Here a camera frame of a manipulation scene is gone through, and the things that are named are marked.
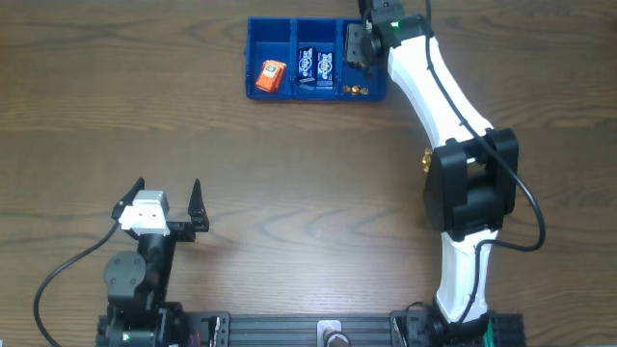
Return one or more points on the orange candy box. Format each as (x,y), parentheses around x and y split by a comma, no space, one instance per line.
(271,76)

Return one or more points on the gold candy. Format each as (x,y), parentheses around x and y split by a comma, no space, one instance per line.
(426,159)
(355,89)

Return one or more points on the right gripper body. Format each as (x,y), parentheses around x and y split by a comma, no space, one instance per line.
(354,43)

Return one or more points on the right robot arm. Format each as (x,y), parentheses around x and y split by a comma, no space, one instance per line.
(424,87)

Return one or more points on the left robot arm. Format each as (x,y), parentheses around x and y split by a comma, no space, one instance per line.
(144,289)

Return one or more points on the blue tray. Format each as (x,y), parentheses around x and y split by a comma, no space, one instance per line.
(270,34)

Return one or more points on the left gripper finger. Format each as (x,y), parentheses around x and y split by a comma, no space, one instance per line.
(124,201)
(197,212)

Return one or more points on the mounting rail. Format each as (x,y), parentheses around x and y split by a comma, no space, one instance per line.
(279,330)

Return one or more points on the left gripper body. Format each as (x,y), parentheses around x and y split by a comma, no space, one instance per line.
(180,230)

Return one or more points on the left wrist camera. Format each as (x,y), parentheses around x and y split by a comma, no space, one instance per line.
(147,212)

